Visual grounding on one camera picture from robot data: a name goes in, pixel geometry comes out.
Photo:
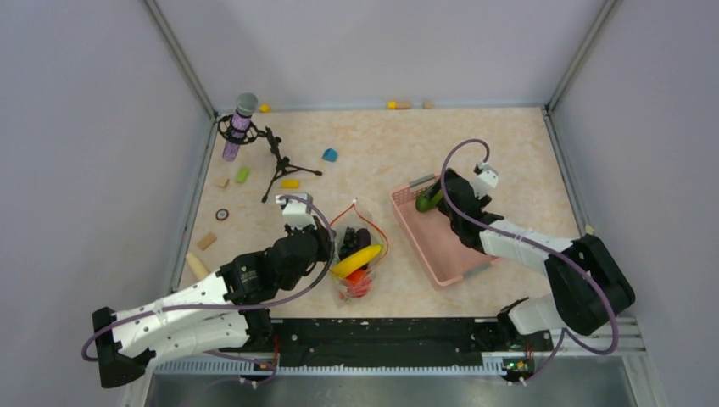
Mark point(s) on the clear orange zip bag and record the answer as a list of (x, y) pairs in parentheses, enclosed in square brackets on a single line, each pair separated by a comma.
[(356, 216)]

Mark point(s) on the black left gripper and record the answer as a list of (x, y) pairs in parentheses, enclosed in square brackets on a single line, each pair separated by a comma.
[(326, 247)]

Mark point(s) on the cream wooden cylinder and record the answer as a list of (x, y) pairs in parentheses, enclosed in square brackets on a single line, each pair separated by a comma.
[(196, 266)]

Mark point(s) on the toy mango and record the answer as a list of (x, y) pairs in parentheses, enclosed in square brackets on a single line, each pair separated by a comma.
[(428, 199)]

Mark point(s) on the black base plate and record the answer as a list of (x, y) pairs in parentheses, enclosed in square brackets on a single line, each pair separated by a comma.
[(389, 342)]

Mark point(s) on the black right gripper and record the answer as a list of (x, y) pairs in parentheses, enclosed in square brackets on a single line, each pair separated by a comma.
[(443, 207)]

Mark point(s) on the tan wooden block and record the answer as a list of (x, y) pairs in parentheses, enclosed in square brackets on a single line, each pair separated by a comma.
[(206, 241)]

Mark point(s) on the black microphone tripod stand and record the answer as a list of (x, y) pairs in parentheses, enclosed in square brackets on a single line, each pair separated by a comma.
[(283, 167)]

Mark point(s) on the toy purple eggplant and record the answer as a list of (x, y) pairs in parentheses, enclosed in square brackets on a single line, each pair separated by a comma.
[(363, 238)]

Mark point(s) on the toy red tomato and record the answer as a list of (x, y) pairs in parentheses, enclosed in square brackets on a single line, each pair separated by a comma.
[(357, 285)]

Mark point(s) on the toy black grapes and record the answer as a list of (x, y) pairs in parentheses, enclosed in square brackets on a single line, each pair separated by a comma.
[(349, 244)]

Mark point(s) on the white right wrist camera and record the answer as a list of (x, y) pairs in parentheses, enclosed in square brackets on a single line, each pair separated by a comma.
[(485, 180)]

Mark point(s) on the pink plastic basket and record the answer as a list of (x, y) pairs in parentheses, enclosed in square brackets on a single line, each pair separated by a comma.
[(444, 259)]

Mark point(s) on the green block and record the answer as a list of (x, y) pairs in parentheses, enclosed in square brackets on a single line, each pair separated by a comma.
[(242, 175)]

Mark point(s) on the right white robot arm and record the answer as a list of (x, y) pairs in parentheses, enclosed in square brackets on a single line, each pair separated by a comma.
[(587, 286)]

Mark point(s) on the blue block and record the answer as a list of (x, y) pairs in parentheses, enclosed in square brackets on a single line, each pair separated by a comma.
[(330, 155)]

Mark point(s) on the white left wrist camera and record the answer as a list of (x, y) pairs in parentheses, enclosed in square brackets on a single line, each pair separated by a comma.
[(296, 215)]

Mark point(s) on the purple microphone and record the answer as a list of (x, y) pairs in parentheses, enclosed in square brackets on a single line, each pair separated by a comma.
[(240, 126)]

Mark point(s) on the toy banana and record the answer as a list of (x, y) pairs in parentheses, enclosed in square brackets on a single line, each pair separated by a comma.
[(356, 261)]

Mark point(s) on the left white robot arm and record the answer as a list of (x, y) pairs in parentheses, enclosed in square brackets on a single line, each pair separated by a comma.
[(229, 308)]

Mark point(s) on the yellow tan cylinder at wall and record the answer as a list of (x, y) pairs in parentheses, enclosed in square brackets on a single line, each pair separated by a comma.
[(399, 105)]

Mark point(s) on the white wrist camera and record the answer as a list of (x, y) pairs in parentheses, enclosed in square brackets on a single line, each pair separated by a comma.
[(485, 180), (296, 215)]

